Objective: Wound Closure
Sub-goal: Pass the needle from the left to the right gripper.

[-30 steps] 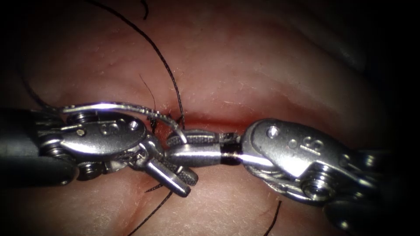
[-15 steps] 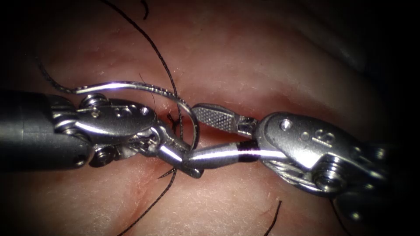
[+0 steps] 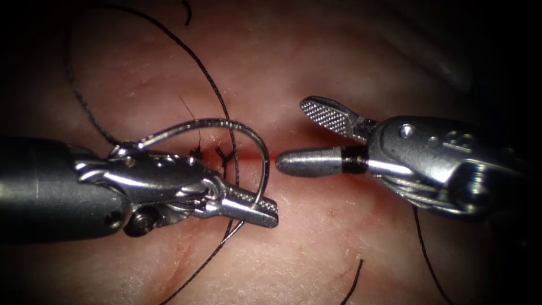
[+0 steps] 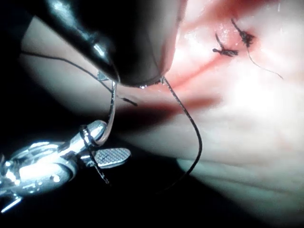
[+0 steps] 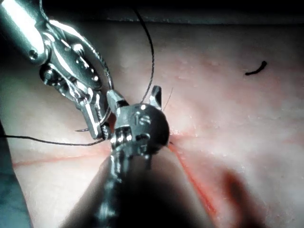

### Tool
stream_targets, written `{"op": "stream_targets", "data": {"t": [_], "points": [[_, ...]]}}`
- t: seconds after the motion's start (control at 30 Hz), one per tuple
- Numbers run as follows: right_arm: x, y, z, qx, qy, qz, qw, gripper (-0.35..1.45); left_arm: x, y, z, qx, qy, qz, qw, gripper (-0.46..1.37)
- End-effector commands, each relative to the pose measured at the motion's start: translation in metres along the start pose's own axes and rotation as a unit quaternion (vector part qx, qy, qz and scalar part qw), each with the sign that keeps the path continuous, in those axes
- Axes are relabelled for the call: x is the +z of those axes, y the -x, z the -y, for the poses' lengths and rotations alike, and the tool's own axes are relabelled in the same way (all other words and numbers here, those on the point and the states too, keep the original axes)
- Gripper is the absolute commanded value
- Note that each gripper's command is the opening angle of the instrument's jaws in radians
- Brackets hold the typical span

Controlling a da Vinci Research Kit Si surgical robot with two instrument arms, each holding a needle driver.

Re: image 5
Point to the tissue pad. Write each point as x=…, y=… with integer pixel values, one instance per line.
x=225, y=123

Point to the right arm needle driver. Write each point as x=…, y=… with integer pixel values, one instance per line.
x=145, y=128

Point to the blue-green cloth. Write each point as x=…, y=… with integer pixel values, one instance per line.
x=10, y=197

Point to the right arm needle driver jaw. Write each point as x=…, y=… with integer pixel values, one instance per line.
x=116, y=99
x=156, y=97

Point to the short black thread piece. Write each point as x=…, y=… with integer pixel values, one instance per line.
x=257, y=69

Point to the left arm needle driver jaw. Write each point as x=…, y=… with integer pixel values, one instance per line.
x=104, y=111
x=92, y=121

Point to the left arm needle driver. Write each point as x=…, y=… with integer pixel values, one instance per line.
x=71, y=64

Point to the dark left arm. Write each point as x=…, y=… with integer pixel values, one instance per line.
x=16, y=21

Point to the dark right arm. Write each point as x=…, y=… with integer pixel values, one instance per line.
x=142, y=202

